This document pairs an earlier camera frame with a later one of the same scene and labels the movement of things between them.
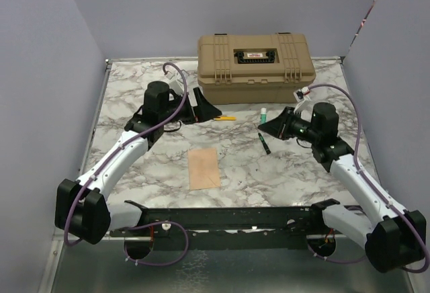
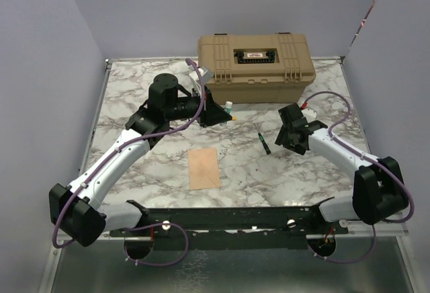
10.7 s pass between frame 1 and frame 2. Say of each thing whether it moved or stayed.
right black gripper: moved
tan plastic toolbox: stayed
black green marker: stayed
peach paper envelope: stayed
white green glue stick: moved
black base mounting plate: stayed
